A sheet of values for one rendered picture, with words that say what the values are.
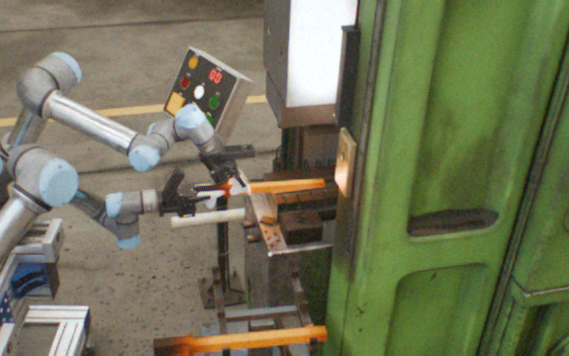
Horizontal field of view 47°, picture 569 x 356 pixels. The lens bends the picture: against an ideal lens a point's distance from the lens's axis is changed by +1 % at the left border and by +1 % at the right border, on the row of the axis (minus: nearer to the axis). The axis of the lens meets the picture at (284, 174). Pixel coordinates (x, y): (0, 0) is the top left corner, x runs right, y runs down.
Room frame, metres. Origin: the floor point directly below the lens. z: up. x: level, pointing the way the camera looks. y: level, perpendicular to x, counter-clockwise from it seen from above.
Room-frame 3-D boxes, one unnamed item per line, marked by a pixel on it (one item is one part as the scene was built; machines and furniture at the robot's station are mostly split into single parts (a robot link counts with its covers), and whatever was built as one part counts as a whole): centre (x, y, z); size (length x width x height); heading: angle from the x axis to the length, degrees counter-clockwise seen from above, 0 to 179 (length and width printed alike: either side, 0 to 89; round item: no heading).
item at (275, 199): (1.83, -0.16, 0.96); 0.42 x 0.20 x 0.09; 106
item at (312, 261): (1.78, -0.18, 0.69); 0.56 x 0.38 x 0.45; 106
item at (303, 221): (1.62, -0.06, 0.95); 0.12 x 0.08 x 0.06; 106
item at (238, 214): (2.08, 0.22, 0.62); 0.44 x 0.05 x 0.05; 106
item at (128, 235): (1.64, 0.50, 0.90); 0.11 x 0.08 x 0.11; 51
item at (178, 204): (1.67, 0.34, 0.99); 0.12 x 0.08 x 0.09; 106
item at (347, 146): (1.51, -0.17, 1.27); 0.09 x 0.02 x 0.17; 16
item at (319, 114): (1.83, -0.16, 1.32); 0.42 x 0.20 x 0.10; 106
